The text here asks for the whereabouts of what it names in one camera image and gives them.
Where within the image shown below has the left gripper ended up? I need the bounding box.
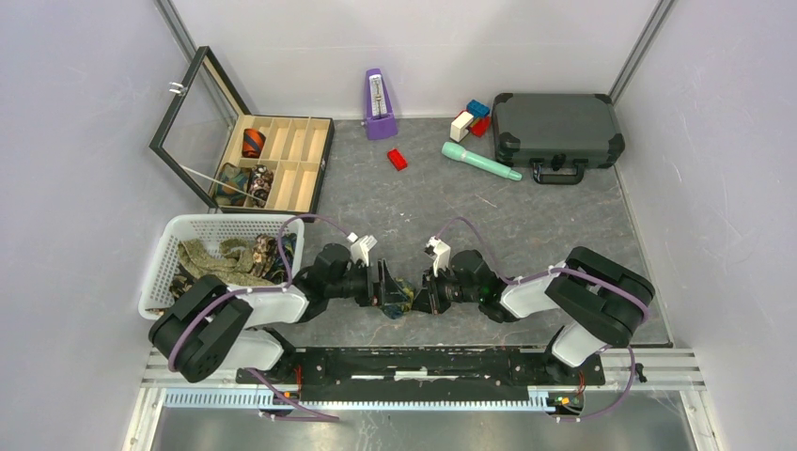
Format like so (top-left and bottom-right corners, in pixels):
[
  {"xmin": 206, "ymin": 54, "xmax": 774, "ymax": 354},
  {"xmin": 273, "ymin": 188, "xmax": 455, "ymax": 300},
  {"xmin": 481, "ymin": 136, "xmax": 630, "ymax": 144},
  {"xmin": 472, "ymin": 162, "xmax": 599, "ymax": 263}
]
[{"xmin": 326, "ymin": 258, "xmax": 410, "ymax": 307}]

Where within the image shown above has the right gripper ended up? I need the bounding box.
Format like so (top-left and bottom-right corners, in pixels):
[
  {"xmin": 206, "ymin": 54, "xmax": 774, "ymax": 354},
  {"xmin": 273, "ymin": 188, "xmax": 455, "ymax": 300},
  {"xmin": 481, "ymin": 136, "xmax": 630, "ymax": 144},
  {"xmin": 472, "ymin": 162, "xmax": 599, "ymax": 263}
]
[{"xmin": 408, "ymin": 264, "xmax": 481, "ymax": 315}]

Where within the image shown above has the navy yellow floral tie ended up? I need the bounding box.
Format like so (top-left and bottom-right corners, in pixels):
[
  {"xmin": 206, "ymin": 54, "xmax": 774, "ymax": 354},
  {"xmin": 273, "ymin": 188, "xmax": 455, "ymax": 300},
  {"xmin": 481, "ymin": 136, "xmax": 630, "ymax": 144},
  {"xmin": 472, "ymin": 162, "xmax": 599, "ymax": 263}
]
[{"xmin": 380, "ymin": 278, "xmax": 415, "ymax": 319}]

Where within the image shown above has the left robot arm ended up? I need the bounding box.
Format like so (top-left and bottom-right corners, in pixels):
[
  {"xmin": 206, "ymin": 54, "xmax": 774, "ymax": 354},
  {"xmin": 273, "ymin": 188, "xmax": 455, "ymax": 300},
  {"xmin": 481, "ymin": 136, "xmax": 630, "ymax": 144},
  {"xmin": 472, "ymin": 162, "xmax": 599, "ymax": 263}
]
[{"xmin": 148, "ymin": 243, "xmax": 414, "ymax": 383}]

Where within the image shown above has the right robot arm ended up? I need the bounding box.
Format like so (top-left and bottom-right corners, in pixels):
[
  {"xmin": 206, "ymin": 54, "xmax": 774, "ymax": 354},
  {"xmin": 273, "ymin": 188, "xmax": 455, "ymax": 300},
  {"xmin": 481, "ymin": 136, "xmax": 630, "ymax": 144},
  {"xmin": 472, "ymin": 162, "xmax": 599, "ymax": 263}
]
[{"xmin": 412, "ymin": 238, "xmax": 655, "ymax": 383}]

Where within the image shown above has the blue striped tie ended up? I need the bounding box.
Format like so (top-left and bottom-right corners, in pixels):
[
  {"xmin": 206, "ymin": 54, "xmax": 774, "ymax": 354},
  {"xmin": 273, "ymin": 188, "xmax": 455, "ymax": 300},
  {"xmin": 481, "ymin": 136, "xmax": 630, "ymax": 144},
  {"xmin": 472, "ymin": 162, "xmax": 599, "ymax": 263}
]
[{"xmin": 276, "ymin": 233, "xmax": 297, "ymax": 282}]

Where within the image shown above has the mint green flashlight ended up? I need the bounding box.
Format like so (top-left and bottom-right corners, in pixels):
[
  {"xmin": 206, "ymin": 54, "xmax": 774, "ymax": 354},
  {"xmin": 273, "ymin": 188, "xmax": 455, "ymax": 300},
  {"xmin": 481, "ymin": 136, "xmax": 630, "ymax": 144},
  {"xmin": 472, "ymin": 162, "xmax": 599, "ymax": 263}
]
[{"xmin": 441, "ymin": 142, "xmax": 523, "ymax": 181}]

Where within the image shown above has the red toy brick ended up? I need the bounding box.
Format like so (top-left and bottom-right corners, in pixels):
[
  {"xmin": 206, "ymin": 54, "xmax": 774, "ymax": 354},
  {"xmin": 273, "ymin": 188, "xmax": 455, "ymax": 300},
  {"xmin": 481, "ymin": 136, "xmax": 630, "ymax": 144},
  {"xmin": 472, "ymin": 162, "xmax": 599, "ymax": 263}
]
[{"xmin": 386, "ymin": 148, "xmax": 408, "ymax": 171}]

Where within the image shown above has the white toy block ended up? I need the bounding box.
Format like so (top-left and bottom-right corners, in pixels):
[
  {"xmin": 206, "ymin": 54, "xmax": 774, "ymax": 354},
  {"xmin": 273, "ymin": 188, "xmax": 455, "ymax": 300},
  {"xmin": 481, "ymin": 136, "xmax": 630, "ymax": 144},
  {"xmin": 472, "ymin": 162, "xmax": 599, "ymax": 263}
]
[{"xmin": 449, "ymin": 110, "xmax": 475, "ymax": 143}]

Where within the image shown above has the red toy block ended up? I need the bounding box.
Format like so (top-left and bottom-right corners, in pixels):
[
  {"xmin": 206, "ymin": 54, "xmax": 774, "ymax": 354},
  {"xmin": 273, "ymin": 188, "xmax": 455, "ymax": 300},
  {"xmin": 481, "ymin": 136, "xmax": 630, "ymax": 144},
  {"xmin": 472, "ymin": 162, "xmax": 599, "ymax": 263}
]
[{"xmin": 469, "ymin": 117, "xmax": 491, "ymax": 137}]

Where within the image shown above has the olive green tie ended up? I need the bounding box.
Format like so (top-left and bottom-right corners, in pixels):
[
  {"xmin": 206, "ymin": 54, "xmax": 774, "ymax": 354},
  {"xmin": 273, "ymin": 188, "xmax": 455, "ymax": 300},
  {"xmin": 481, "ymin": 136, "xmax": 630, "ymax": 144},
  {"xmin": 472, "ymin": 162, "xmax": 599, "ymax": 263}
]
[{"xmin": 178, "ymin": 239, "xmax": 273, "ymax": 287}]

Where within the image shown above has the blue toy brick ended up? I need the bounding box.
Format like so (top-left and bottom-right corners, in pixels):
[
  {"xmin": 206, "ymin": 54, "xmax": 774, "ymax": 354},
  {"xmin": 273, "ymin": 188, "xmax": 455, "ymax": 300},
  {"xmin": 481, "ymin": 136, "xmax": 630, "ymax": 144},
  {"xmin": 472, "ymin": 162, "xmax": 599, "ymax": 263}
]
[{"xmin": 466, "ymin": 100, "xmax": 490, "ymax": 118}]

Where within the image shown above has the purple metronome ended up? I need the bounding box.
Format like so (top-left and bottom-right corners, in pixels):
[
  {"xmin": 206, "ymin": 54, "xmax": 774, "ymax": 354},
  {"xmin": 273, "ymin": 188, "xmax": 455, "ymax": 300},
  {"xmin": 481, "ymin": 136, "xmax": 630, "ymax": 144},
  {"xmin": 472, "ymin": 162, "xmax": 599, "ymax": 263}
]
[{"xmin": 364, "ymin": 69, "xmax": 398, "ymax": 141}]

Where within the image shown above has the dark floral rolled tie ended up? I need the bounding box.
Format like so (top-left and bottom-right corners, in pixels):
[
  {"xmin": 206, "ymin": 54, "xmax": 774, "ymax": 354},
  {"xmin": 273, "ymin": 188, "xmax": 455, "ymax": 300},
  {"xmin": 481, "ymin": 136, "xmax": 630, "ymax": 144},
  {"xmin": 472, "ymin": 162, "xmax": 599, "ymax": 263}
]
[{"xmin": 248, "ymin": 164, "xmax": 274, "ymax": 208}]

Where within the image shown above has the dark grey carrying case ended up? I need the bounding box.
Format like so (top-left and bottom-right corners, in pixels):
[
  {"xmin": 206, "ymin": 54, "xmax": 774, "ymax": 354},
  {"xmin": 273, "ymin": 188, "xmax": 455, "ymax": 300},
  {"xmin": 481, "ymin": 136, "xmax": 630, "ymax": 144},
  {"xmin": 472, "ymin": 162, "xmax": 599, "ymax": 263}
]
[{"xmin": 492, "ymin": 92, "xmax": 626, "ymax": 185}]

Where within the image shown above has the teal patterned rolled tie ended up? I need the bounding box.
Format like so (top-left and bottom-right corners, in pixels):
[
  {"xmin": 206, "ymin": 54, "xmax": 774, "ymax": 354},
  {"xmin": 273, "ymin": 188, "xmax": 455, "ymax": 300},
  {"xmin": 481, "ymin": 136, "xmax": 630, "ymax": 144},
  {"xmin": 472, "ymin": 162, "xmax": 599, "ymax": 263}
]
[{"xmin": 213, "ymin": 163, "xmax": 253, "ymax": 207}]

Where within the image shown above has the white plastic basket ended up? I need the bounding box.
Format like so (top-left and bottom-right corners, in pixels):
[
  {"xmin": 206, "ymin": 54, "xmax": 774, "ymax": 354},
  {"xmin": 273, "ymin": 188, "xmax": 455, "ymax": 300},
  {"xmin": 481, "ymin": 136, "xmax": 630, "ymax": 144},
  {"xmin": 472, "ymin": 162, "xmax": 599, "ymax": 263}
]
[{"xmin": 138, "ymin": 213, "xmax": 291, "ymax": 320}]

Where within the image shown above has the wooden tie organizer box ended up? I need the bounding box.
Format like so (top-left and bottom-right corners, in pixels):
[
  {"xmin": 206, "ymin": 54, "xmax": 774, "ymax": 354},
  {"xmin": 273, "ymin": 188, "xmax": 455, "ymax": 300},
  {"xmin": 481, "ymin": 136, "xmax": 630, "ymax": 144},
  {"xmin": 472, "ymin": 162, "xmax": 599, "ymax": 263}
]
[{"xmin": 149, "ymin": 46, "xmax": 335, "ymax": 214}]

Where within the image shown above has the orange navy rolled tie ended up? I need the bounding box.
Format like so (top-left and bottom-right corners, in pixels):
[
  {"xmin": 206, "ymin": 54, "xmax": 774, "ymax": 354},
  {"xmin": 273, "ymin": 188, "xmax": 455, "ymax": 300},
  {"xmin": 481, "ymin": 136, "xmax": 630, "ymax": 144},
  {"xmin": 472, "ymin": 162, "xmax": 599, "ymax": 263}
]
[{"xmin": 242, "ymin": 128, "xmax": 267, "ymax": 159}]

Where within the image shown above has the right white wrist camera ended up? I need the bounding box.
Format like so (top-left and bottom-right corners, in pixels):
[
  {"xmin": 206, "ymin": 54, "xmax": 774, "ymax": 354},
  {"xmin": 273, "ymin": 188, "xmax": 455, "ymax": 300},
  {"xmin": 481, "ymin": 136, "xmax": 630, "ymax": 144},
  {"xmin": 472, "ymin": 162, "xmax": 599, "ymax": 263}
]
[{"xmin": 424, "ymin": 236, "xmax": 451, "ymax": 277}]

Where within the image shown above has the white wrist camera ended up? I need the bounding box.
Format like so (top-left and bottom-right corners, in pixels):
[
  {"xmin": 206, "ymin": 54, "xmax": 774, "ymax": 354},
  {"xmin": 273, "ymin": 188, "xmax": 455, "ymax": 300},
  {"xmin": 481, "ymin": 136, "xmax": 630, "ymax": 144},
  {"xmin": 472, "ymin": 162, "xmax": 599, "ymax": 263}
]
[
  {"xmin": 347, "ymin": 232, "xmax": 378, "ymax": 267},
  {"xmin": 424, "ymin": 236, "xmax": 451, "ymax": 277}
]

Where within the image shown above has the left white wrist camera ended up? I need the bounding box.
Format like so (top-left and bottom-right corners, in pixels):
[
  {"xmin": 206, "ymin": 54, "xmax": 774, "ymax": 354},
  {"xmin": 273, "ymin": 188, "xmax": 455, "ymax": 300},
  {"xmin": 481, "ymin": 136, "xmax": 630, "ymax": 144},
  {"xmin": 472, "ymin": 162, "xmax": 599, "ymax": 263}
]
[{"xmin": 347, "ymin": 232, "xmax": 378, "ymax": 267}]

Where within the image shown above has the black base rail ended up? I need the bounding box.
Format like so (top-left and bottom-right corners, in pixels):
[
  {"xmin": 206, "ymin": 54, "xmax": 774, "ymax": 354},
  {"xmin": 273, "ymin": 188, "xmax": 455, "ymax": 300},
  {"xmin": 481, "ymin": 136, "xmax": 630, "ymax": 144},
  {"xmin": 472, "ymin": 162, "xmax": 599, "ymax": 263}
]
[{"xmin": 265, "ymin": 346, "xmax": 605, "ymax": 402}]

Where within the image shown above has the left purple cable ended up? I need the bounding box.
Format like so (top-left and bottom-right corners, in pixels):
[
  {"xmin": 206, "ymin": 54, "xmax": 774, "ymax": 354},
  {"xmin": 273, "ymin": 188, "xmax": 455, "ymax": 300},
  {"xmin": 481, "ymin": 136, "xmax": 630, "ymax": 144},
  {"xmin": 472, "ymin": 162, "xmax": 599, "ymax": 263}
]
[{"xmin": 166, "ymin": 213, "xmax": 342, "ymax": 425}]

